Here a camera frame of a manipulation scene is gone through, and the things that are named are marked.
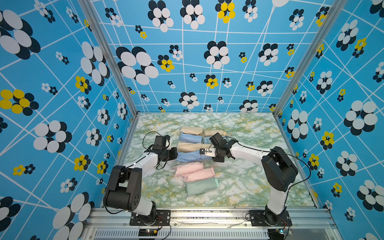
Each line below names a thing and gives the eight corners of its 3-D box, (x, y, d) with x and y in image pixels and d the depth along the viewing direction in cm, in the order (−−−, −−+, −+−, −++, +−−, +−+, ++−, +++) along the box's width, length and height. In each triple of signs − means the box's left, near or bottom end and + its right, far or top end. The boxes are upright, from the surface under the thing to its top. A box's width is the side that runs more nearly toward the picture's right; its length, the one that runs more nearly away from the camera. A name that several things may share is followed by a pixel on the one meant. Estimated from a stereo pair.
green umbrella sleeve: (187, 196, 82) (186, 194, 79) (185, 185, 86) (185, 183, 83) (219, 189, 84) (220, 187, 81) (216, 179, 88) (217, 176, 85)
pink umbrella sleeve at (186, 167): (176, 177, 88) (175, 174, 85) (174, 167, 92) (174, 165, 89) (204, 169, 91) (204, 167, 88) (201, 161, 95) (201, 158, 92)
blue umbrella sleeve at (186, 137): (179, 141, 105) (179, 137, 101) (181, 135, 108) (181, 131, 105) (201, 144, 103) (201, 141, 99) (202, 138, 106) (202, 134, 103)
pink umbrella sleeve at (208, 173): (184, 183, 86) (183, 181, 84) (182, 176, 89) (182, 174, 86) (215, 175, 89) (215, 173, 86) (213, 169, 91) (213, 167, 89)
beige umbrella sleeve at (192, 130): (181, 135, 109) (180, 132, 106) (181, 130, 112) (181, 126, 109) (202, 135, 109) (202, 132, 106) (202, 129, 112) (202, 126, 109)
